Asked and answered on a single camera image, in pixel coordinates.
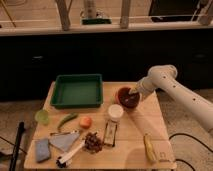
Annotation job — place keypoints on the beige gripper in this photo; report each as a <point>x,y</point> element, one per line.
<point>133,90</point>

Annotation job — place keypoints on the dark brown bowl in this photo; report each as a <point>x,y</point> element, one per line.
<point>126,99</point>

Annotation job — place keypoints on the orange bowl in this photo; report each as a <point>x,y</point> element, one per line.
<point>116,98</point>

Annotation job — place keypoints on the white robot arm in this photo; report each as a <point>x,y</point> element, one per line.
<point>164,77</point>

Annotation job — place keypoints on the green plastic tray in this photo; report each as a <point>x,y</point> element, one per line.
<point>77,91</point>

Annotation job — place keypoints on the white lidded cup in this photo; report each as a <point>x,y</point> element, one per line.
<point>115,112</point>

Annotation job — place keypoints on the small wooden box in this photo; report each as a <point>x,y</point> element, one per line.
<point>110,134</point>

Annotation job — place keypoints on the orange fruit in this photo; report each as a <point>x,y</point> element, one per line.
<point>85,122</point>

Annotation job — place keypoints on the wooden block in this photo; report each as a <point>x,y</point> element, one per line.
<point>164,151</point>

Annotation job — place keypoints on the yellow banana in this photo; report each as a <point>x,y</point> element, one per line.
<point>149,149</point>

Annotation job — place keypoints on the brown grape bunch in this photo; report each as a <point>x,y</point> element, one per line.
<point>93,143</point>

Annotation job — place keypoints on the grey folded cloth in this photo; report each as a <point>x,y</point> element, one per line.
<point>64,142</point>

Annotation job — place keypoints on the light green cup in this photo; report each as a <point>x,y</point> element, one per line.
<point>42,117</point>

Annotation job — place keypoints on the blue sponge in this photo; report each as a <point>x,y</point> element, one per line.
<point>42,151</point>

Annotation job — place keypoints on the black pole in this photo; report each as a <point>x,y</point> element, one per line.
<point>16,147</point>

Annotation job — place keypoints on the white handled brush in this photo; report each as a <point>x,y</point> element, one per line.
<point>64,160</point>

